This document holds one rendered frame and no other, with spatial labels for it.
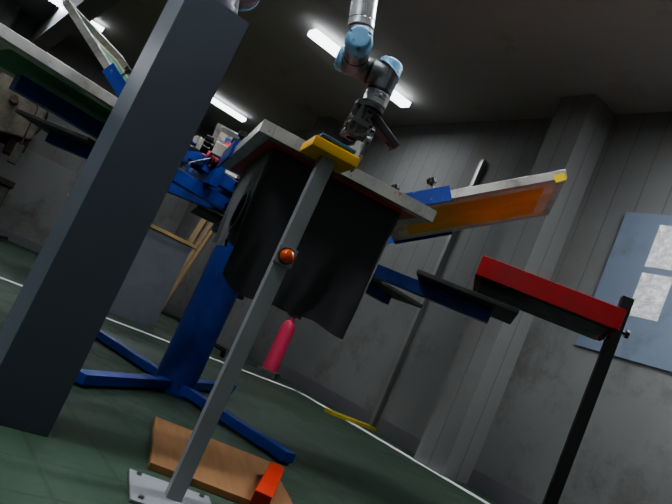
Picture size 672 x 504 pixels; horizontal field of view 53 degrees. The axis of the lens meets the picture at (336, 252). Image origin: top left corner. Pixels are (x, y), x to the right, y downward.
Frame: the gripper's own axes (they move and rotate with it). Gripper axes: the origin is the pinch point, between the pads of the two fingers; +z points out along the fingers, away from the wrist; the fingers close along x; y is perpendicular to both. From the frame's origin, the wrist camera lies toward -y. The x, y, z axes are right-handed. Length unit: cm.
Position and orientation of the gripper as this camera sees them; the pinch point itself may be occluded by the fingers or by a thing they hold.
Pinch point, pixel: (351, 170)
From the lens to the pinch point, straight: 197.3
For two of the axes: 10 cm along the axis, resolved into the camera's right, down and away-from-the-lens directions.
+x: 3.0, 0.0, -9.5
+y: -8.6, -4.2, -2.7
